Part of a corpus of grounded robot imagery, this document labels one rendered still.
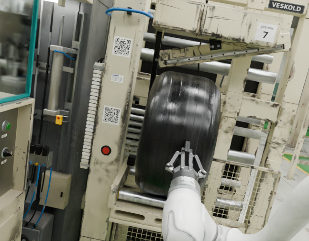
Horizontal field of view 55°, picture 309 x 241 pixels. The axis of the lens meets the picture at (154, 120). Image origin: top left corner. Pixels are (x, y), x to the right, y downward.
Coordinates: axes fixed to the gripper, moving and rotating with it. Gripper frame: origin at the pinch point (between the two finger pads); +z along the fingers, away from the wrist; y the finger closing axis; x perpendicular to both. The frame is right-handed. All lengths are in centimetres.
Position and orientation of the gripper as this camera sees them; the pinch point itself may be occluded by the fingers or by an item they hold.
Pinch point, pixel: (186, 149)
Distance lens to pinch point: 104.3
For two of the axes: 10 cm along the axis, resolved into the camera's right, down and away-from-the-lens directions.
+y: -9.8, -1.9, 0.4
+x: -1.5, 8.8, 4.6
